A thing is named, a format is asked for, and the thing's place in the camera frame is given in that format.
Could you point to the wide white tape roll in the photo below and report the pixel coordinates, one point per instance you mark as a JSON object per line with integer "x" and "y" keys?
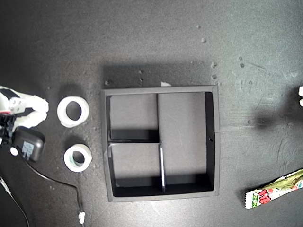
{"x": 61, "y": 111}

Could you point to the white tape roll teal core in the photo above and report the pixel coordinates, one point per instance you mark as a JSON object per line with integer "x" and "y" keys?
{"x": 68, "y": 163}

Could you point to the green and red snack bar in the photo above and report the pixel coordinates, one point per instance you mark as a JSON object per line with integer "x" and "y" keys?
{"x": 265, "y": 197}

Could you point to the black tray with wells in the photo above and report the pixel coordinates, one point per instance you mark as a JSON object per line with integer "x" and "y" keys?
{"x": 182, "y": 132}

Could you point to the small white paper scrap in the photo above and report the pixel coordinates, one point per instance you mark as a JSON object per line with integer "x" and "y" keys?
{"x": 165, "y": 83}

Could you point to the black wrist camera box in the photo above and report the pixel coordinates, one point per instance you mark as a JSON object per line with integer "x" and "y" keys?
{"x": 30, "y": 144}

